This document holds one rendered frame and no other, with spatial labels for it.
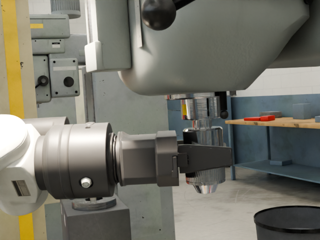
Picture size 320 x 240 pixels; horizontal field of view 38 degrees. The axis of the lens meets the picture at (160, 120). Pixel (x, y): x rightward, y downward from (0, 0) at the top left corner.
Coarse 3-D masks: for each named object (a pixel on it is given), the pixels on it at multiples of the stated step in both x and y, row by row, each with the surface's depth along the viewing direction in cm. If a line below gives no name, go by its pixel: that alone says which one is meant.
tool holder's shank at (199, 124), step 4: (192, 120) 55; (196, 120) 54; (200, 120) 54; (204, 120) 54; (208, 120) 54; (192, 124) 55; (196, 124) 54; (200, 124) 54; (204, 124) 54; (208, 124) 54; (196, 128) 54; (200, 128) 54; (204, 128) 54
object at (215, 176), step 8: (192, 144) 53; (200, 144) 53; (208, 144) 53; (216, 144) 53; (224, 168) 55; (192, 176) 54; (200, 176) 53; (208, 176) 53; (216, 176) 53; (224, 176) 54; (192, 184) 54; (200, 184) 53; (208, 184) 53
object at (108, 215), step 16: (64, 208) 94; (80, 208) 90; (96, 208) 90; (112, 208) 91; (128, 208) 90; (64, 224) 97; (80, 224) 88; (96, 224) 88; (112, 224) 89; (128, 224) 90
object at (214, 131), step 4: (188, 128) 56; (192, 128) 55; (208, 128) 54; (212, 128) 53; (216, 128) 53; (220, 128) 54; (184, 132) 54; (188, 132) 54; (192, 132) 53; (196, 132) 53; (200, 132) 53; (204, 132) 53; (208, 132) 53; (212, 132) 53; (216, 132) 53; (220, 132) 54; (184, 136) 54; (188, 136) 54; (192, 136) 53; (196, 136) 53; (200, 136) 53; (204, 136) 53; (208, 136) 53; (212, 136) 53; (216, 136) 53
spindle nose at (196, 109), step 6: (180, 102) 55; (186, 102) 53; (192, 102) 53; (198, 102) 53; (204, 102) 53; (210, 102) 53; (216, 102) 53; (186, 108) 53; (192, 108) 53; (198, 108) 53; (204, 108) 53; (210, 108) 53; (216, 108) 53; (192, 114) 53; (198, 114) 53; (204, 114) 53; (210, 114) 53; (216, 114) 53
